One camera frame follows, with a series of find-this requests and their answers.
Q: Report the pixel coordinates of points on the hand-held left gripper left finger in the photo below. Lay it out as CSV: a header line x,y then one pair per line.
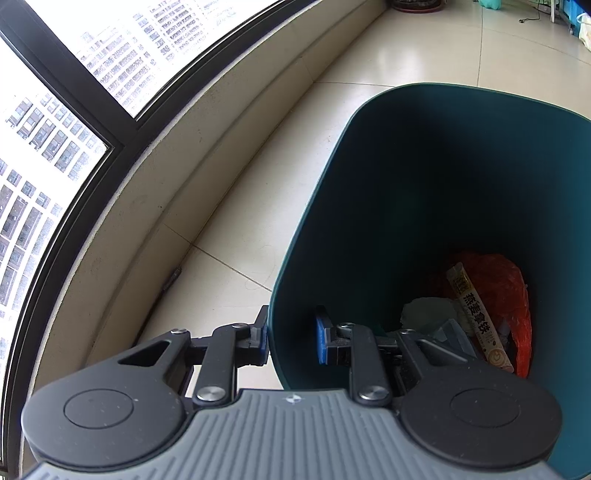
x,y
263,344

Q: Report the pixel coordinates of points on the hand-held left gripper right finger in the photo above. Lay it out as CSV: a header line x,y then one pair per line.
x,y
320,339

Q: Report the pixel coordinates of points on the dark teal plastic bin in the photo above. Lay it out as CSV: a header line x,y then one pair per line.
x,y
415,184

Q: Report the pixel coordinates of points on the crumpled white tissue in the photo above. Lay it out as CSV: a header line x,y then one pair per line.
x,y
427,314

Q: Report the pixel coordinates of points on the small dark metal piece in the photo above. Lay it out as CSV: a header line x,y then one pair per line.
x,y
171,279

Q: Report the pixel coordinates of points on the pale blue wrapper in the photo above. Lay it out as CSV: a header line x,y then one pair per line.
x,y
455,337

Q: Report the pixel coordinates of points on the cream coffee sachet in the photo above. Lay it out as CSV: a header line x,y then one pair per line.
x,y
480,323

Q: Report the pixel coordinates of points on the orange plastic bag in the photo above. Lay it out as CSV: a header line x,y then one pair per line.
x,y
503,286

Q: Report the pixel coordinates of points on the dark red pot saucer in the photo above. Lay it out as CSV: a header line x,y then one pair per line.
x,y
418,4

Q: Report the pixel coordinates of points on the teal spray bottle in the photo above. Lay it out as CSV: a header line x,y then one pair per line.
x,y
490,2

